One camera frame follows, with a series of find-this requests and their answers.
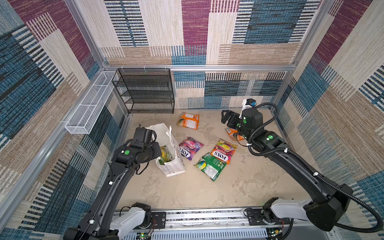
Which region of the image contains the orange snack bag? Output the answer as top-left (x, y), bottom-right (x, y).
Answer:
top-left (226, 128), bottom-right (244, 141)
top-left (177, 113), bottom-right (200, 130)

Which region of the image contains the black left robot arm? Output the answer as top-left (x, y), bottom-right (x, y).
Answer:
top-left (64, 140), bottom-right (161, 240)

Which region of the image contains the black mesh shelf rack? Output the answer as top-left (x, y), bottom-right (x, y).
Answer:
top-left (112, 68), bottom-right (175, 114)

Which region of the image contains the red yellow Fox's bag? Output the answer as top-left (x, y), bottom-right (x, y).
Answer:
top-left (211, 139), bottom-right (238, 165)

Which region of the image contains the white paper bag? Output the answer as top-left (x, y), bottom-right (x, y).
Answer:
top-left (147, 123), bottom-right (186, 177)

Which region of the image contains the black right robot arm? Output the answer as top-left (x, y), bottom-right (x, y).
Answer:
top-left (221, 107), bottom-right (353, 232)

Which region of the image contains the white wire basket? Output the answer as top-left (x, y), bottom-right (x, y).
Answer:
top-left (65, 71), bottom-right (115, 135)

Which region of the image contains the green snack bag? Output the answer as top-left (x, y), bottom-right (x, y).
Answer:
top-left (195, 153), bottom-right (227, 182)
top-left (159, 146), bottom-right (173, 165)

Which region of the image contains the purple Fox's candy bag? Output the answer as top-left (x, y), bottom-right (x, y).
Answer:
top-left (179, 137), bottom-right (204, 161)

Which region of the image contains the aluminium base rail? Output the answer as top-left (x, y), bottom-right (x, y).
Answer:
top-left (74, 205), bottom-right (334, 240)

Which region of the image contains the black corrugated cable right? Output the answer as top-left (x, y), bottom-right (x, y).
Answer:
top-left (235, 102), bottom-right (384, 234)

